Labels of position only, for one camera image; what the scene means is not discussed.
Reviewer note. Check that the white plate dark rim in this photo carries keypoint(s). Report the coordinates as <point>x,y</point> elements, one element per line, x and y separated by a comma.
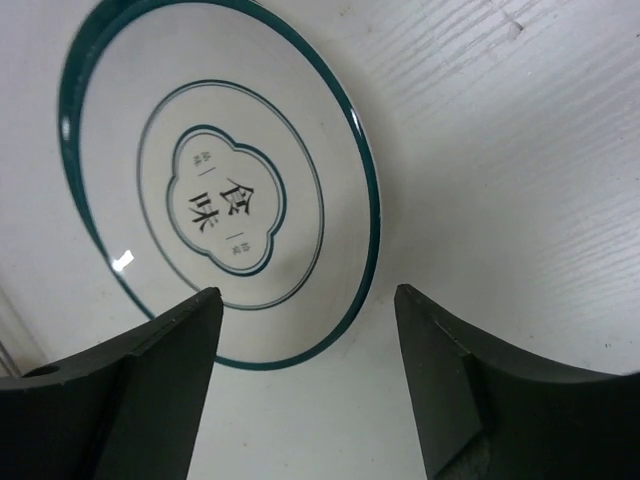
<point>208,144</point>

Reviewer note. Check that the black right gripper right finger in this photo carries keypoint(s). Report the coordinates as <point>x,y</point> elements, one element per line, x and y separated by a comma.
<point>486,409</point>

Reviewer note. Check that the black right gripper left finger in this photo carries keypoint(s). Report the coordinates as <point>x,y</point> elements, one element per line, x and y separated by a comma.
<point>128,408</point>

